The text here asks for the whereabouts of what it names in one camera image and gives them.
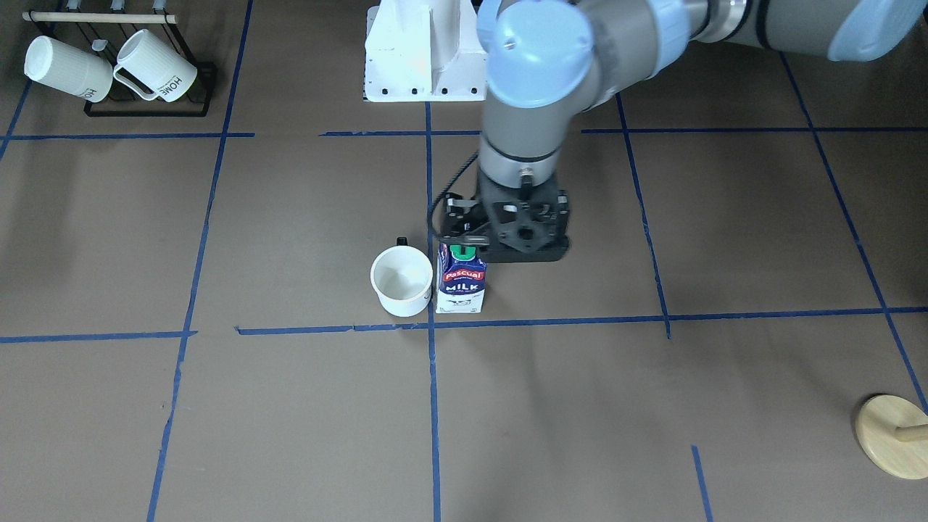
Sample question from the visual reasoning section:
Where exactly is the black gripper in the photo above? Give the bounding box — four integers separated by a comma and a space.
439, 174, 571, 263

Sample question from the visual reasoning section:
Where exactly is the blue Pascual milk carton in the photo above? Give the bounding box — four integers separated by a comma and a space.
435, 242, 487, 314

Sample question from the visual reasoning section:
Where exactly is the white smiley face cup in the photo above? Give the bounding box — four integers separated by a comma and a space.
369, 236, 434, 318

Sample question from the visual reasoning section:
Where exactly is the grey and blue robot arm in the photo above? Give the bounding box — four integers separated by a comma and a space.
431, 1, 926, 263

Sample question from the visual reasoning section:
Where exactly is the round wooden stand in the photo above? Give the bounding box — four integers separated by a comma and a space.
854, 394, 927, 480

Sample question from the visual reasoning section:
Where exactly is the white ribbed mug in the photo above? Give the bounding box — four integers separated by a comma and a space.
23, 36, 113, 103

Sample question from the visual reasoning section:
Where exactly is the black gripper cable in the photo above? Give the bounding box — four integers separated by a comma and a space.
428, 150, 481, 240

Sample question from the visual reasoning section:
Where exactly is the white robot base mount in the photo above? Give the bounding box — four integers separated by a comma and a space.
362, 1, 486, 103

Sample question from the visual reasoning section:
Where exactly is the white HOME mug with handle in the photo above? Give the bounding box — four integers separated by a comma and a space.
112, 29, 198, 102

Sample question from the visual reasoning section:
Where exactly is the black wire mug rack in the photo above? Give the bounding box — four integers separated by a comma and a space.
21, 1, 218, 117

